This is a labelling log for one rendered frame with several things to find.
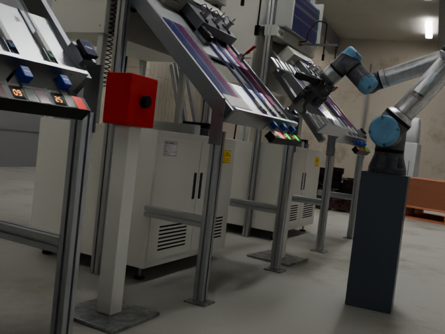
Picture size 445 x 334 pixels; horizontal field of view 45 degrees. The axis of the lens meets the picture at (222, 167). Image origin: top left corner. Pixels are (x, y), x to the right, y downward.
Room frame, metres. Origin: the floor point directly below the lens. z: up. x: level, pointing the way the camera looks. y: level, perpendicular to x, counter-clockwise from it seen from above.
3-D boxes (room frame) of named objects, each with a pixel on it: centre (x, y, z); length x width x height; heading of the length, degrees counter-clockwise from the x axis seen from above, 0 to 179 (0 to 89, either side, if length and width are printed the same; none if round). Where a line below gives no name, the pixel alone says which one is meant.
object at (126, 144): (1.71, 0.32, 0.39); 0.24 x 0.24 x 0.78; 62
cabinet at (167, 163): (2.56, 0.39, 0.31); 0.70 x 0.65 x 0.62; 152
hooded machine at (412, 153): (9.33, -3.08, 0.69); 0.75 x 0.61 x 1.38; 158
